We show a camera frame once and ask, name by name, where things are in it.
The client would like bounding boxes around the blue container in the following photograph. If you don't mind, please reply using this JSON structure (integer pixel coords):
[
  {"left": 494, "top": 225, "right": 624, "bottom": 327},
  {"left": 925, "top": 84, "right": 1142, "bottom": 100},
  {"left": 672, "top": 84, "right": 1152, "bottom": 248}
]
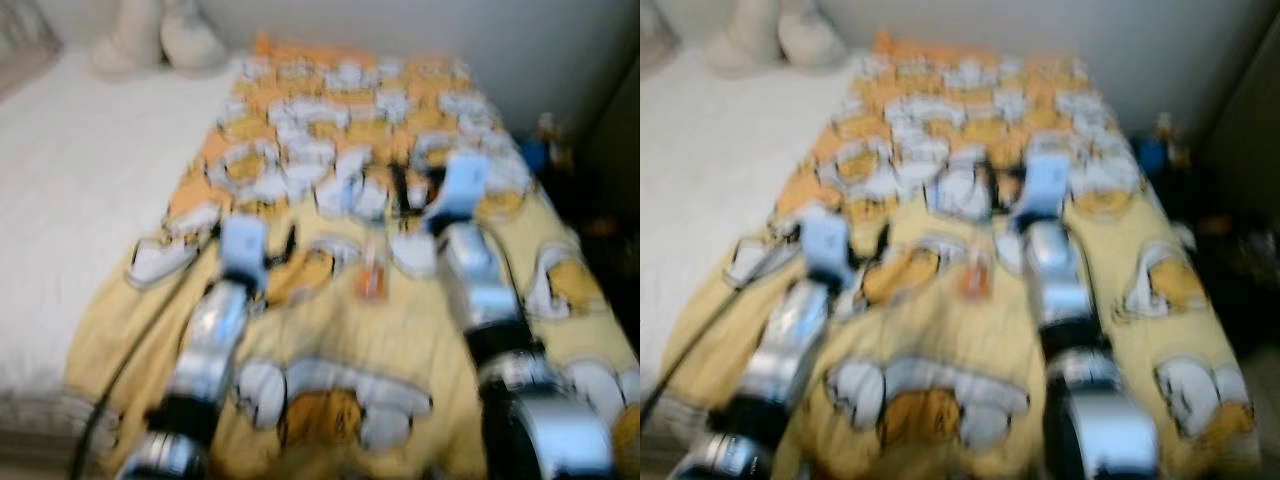
[
  {"left": 520, "top": 115, "right": 573, "bottom": 178},
  {"left": 1135, "top": 115, "right": 1193, "bottom": 178}
]

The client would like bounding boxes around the yellow egg cartoon blanket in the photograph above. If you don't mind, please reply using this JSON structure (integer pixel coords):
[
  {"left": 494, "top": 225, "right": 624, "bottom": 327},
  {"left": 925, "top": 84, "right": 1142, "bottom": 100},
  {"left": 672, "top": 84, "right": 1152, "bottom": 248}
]
[
  {"left": 65, "top": 32, "right": 641, "bottom": 480},
  {"left": 660, "top": 30, "right": 1263, "bottom": 480}
]

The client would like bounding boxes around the white quilted bed cover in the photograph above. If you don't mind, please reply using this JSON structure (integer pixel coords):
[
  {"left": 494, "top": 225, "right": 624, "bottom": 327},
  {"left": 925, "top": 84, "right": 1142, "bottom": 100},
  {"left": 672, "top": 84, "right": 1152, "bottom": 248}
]
[
  {"left": 640, "top": 50, "right": 873, "bottom": 373},
  {"left": 0, "top": 48, "right": 253, "bottom": 397}
]

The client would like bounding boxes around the dark bedside cabinet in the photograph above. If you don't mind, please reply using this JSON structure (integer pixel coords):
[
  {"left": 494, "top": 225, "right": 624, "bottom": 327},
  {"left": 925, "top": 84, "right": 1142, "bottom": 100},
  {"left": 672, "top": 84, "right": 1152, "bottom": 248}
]
[
  {"left": 545, "top": 55, "right": 641, "bottom": 336},
  {"left": 1150, "top": 15, "right": 1280, "bottom": 353}
]

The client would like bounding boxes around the beige plush toy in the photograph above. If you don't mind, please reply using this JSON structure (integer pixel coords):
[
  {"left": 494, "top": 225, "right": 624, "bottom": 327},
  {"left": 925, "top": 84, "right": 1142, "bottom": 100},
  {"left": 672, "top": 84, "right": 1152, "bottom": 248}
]
[
  {"left": 705, "top": 0, "right": 849, "bottom": 71},
  {"left": 88, "top": 0, "right": 229, "bottom": 77}
]

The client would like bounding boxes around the grey patterned mattress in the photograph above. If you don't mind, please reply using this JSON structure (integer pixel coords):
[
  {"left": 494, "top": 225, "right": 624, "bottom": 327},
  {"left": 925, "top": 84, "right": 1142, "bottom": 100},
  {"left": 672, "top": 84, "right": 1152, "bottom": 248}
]
[
  {"left": 0, "top": 385, "right": 101, "bottom": 443},
  {"left": 640, "top": 368, "right": 703, "bottom": 433}
]

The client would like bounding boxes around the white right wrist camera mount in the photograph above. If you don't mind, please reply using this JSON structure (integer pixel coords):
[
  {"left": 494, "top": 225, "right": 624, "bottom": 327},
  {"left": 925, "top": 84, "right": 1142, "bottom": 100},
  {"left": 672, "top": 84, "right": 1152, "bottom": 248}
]
[
  {"left": 432, "top": 150, "right": 491, "bottom": 232},
  {"left": 1015, "top": 150, "right": 1072, "bottom": 227}
]

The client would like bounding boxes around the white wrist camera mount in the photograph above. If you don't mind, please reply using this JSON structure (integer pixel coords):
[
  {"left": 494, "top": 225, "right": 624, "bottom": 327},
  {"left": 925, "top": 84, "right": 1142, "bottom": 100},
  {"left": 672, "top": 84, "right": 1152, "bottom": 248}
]
[
  {"left": 800, "top": 205, "right": 852, "bottom": 278},
  {"left": 1015, "top": 150, "right": 1072, "bottom": 227},
  {"left": 432, "top": 150, "right": 491, "bottom": 232},
  {"left": 220, "top": 214, "right": 269, "bottom": 287}
]

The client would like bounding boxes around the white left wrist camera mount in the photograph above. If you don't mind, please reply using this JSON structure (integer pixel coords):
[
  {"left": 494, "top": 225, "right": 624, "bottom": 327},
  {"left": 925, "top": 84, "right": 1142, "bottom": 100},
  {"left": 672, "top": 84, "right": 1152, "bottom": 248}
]
[
  {"left": 800, "top": 205, "right": 852, "bottom": 278},
  {"left": 220, "top": 214, "right": 269, "bottom": 287}
]

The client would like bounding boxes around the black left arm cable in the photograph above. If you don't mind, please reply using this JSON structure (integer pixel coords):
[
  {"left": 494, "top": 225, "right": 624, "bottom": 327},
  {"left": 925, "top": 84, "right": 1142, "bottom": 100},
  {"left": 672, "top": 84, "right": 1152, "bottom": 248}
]
[
  {"left": 640, "top": 240, "right": 797, "bottom": 431},
  {"left": 68, "top": 235, "right": 219, "bottom": 480}
]

